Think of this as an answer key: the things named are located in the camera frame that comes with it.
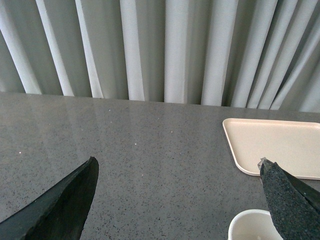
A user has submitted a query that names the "white smiley face mug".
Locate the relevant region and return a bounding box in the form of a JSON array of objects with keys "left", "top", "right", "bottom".
[{"left": 228, "top": 209, "right": 283, "bottom": 240}]

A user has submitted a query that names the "white pleated curtain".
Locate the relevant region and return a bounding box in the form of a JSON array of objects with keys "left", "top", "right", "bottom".
[{"left": 0, "top": 0, "right": 320, "bottom": 112}]

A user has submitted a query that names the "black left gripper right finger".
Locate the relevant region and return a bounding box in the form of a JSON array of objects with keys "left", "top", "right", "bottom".
[{"left": 258, "top": 157, "right": 320, "bottom": 240}]

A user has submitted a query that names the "beige rectangular tray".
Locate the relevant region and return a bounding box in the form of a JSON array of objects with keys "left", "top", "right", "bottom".
[{"left": 222, "top": 118, "right": 320, "bottom": 180}]

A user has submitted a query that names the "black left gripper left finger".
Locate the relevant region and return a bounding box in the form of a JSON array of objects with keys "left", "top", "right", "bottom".
[{"left": 0, "top": 157, "right": 99, "bottom": 240}]

